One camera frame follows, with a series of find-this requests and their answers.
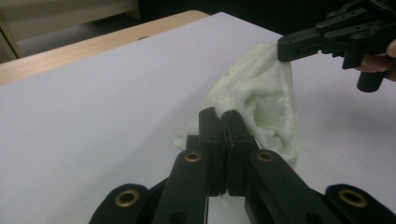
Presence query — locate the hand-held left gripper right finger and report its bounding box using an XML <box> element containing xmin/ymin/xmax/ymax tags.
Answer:
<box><xmin>221</xmin><ymin>109</ymin><xmax>260</xmax><ymax>197</ymax></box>

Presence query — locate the light green baby shirt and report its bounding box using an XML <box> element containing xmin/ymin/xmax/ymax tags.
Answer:
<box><xmin>174</xmin><ymin>42</ymin><xmax>302</xmax><ymax>207</ymax></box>

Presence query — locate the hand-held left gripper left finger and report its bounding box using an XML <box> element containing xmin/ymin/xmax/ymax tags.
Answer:
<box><xmin>186</xmin><ymin>106</ymin><xmax>226</xmax><ymax>197</ymax></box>

